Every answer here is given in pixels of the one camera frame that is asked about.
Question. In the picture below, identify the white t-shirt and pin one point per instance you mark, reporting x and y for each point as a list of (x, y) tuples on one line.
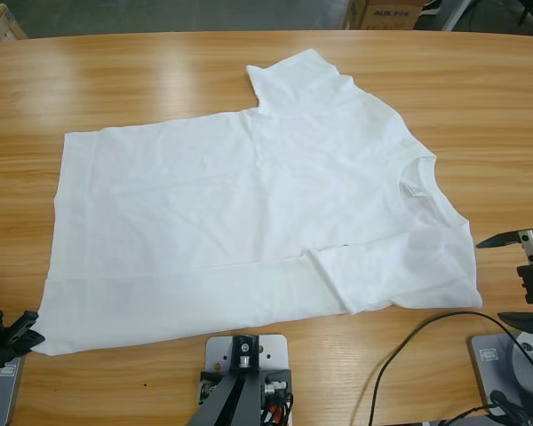
[(226, 222)]

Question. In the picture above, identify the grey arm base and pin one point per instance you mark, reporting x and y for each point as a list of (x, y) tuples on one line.
[(493, 377), (4, 395)]

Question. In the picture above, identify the white mounting block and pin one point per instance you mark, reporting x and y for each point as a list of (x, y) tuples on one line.
[(275, 350)]

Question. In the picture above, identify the cardboard box blue print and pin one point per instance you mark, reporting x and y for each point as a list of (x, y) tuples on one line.
[(382, 20)]

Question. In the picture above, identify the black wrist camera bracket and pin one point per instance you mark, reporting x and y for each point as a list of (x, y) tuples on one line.
[(24, 321)]

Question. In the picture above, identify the black corner bracket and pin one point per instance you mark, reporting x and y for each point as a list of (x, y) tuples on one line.
[(277, 377), (206, 381)]

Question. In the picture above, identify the dark camera post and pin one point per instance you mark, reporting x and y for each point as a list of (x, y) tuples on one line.
[(231, 399)]

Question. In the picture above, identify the white metal frame leg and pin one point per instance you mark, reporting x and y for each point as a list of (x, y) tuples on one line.
[(455, 15)]

